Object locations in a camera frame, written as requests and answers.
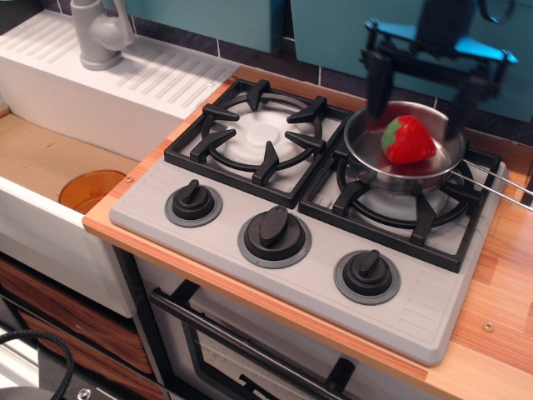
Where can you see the red plastic strawberry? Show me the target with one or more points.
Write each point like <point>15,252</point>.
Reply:
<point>405,140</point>

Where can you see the black stove knob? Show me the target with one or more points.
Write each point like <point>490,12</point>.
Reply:
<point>274,239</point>
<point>367,277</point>
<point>193,205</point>

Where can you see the grey toy faucet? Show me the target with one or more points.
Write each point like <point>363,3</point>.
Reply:
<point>101,38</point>

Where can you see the orange plastic bowl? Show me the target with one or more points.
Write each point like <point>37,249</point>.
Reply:
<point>85,191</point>

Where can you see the grey toy stove top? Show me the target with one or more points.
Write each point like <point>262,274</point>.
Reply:
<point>417,322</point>

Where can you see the wooden drawer front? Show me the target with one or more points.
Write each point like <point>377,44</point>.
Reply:
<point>104,344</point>

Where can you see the black burner grate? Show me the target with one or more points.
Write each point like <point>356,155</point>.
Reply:
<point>260,140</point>
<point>437,228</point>

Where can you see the black left burner grate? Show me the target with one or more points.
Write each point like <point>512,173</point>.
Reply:
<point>260,140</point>

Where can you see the black left stove knob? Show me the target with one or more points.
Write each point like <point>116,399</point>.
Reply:
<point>193,205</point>

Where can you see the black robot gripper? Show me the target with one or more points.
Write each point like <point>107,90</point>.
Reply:
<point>439,49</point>

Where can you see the black middle stove knob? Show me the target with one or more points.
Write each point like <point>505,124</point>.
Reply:
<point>274,239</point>

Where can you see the white toy sink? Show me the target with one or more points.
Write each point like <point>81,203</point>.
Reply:
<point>60,120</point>

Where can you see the black right stove knob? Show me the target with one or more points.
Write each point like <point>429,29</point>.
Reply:
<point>367,277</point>

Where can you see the oven door with black handle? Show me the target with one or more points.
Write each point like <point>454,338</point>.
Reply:
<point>234,353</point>

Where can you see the black right burner grate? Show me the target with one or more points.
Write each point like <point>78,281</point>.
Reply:
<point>437,228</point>

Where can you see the small steel saucepan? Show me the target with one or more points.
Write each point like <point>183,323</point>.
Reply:
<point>362,136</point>

